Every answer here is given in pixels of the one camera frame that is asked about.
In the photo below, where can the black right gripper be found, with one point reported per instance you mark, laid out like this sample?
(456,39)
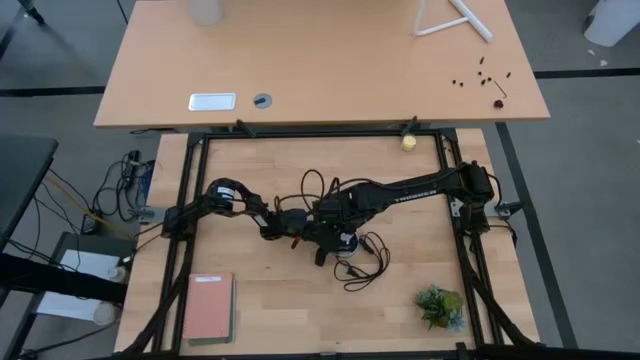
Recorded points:
(332,215)

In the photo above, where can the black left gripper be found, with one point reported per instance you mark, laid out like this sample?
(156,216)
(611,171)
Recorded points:
(295,222)

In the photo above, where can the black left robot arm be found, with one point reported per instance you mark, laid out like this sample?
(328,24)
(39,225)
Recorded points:
(250,202)

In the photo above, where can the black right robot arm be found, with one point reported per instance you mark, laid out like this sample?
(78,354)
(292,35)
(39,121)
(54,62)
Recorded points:
(415,191)

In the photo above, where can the pink notebook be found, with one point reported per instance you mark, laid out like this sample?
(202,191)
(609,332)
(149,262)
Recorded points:
(207,305)

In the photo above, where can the green artificial succulent plant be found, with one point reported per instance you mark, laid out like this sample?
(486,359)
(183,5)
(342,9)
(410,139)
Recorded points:
(440,307)

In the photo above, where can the silver rectangular desk plate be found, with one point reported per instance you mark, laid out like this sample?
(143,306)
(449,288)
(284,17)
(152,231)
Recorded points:
(212,101)

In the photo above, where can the orange wooden desk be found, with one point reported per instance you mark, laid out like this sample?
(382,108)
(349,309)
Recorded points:
(325,60)

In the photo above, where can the clear plastic cup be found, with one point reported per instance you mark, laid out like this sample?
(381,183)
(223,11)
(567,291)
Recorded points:
(117,274)
(105,313)

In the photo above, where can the black round knob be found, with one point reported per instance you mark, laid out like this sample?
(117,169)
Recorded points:
(498,103)

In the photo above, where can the black power adapter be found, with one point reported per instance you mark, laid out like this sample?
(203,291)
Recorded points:
(90,225)

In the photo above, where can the white paper sheet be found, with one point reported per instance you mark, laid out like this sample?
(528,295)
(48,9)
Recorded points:
(90,260)

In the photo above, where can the black allen key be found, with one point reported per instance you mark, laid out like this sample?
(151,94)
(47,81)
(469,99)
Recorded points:
(501,90)

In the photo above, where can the translucent plastic cup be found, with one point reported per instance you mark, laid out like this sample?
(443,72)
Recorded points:
(205,12)

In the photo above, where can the white triangular tube stand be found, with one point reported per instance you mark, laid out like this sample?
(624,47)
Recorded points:
(472,22)

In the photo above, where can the black metal beam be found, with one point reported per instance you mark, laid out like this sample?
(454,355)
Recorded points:
(50,277)

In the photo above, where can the black side table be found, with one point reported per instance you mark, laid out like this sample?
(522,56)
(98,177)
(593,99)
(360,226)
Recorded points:
(25,175)

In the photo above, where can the black tripod leg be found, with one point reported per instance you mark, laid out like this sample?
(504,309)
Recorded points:
(31,11)

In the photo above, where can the black aluminium table frame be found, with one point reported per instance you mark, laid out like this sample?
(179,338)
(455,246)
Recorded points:
(320,134)

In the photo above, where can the black frame clamp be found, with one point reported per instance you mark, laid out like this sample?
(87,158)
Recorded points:
(410,125)
(246,128)

